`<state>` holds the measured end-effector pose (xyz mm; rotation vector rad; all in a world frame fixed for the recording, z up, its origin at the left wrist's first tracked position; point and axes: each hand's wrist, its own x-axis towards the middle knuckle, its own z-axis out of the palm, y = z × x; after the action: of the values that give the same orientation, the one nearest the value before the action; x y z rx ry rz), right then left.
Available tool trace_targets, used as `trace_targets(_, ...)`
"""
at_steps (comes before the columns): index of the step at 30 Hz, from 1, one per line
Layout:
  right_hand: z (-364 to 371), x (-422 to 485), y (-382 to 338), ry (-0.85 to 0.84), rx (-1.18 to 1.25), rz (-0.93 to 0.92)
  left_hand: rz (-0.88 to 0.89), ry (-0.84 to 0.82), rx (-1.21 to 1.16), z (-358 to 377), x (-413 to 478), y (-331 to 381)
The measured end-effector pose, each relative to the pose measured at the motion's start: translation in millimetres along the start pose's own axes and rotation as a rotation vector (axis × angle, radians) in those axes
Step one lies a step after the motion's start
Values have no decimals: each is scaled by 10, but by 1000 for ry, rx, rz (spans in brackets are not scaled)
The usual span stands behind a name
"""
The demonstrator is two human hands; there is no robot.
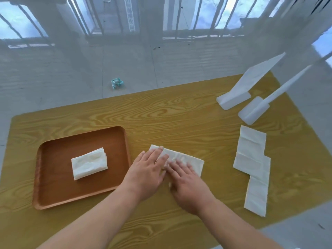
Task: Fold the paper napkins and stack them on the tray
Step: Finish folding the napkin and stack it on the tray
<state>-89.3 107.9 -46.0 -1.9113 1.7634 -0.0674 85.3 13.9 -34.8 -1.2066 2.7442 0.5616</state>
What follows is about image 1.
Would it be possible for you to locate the person's left hand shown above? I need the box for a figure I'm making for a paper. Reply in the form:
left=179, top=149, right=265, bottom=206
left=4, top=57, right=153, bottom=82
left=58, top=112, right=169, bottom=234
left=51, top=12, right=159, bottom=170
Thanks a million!
left=122, top=146, right=169, bottom=203

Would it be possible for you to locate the person's right hand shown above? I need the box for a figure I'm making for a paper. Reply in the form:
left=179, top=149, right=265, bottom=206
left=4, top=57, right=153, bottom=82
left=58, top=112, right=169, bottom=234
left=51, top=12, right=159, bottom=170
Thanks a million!
left=165, top=159, right=217, bottom=215

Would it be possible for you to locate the brown wooden tray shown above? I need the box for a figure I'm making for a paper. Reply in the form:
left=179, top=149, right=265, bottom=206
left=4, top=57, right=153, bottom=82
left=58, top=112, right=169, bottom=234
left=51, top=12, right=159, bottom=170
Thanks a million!
left=32, top=126, right=131, bottom=210

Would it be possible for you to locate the person's right forearm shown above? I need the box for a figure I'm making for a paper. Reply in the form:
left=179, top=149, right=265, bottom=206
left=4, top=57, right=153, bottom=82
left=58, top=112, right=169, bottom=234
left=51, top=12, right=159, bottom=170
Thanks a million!
left=197, top=199, right=283, bottom=249

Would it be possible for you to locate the person's left forearm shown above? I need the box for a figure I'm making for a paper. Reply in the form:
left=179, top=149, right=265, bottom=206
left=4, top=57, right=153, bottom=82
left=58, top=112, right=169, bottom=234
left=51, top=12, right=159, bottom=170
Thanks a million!
left=36, top=185, right=142, bottom=249

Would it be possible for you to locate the crumpled teal wrapper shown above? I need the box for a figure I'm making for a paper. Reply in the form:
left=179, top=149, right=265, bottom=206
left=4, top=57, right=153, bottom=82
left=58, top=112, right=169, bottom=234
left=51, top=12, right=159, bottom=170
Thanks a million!
left=111, top=77, right=125, bottom=90

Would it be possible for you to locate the white plastic stand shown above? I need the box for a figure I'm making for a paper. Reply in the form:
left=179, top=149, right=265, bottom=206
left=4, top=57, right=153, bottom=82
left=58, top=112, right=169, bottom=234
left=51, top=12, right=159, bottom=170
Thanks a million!
left=216, top=52, right=286, bottom=111
left=238, top=64, right=313, bottom=126

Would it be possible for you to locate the metal window railing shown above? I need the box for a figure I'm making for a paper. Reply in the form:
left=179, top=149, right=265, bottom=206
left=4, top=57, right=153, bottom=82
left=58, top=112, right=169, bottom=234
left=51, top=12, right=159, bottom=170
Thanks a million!
left=0, top=0, right=332, bottom=48

